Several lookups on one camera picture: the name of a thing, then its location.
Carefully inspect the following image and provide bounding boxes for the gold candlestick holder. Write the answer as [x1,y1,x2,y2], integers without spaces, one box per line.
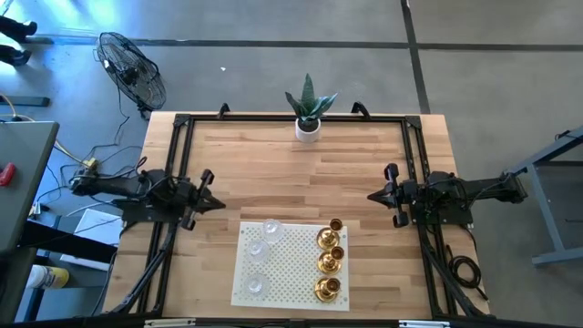
[317,245,346,276]
[313,275,343,303]
[315,217,344,251]

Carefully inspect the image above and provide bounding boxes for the black floor bar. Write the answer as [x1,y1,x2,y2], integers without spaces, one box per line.
[0,94,52,109]

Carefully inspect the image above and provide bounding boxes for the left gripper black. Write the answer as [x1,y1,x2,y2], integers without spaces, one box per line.
[174,169,228,231]

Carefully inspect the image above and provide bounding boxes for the coiled black cable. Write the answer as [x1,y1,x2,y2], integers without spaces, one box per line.
[445,244,489,302]

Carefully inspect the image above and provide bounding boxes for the clear glass candle holder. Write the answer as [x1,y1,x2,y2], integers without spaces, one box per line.
[261,218,286,245]
[245,239,271,264]
[242,272,271,298]

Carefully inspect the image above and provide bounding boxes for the black floor fan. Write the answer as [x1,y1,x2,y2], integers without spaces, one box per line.
[93,31,168,120]

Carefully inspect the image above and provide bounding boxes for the red handle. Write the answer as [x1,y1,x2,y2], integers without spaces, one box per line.
[0,162,16,188]

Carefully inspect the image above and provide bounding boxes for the silver metal clamp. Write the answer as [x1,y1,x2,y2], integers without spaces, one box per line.
[143,318,197,328]
[398,320,451,328]

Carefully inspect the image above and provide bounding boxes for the green succulent plant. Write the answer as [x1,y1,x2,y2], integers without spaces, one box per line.
[284,72,339,129]

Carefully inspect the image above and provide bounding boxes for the white plant pot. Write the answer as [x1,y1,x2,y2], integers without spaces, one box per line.
[294,117,322,144]

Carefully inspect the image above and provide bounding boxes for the grey cabinet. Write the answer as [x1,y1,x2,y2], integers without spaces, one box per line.
[0,120,61,256]

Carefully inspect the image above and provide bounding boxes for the black aluminium table frame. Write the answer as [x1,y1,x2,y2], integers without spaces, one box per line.
[108,102,491,319]

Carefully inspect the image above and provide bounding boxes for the grey metal table frame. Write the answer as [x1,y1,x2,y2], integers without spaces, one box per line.
[502,127,583,269]

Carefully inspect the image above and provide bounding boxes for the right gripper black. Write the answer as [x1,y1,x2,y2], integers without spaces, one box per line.
[366,162,419,230]

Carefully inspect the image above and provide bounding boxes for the yellow and white can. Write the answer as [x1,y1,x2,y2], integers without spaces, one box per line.
[26,264,70,290]

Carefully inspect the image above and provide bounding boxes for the white perforated metal shelf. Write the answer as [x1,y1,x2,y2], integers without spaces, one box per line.
[230,220,352,313]

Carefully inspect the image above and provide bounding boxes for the white paper sheet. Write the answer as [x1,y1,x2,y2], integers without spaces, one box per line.
[72,208,123,247]

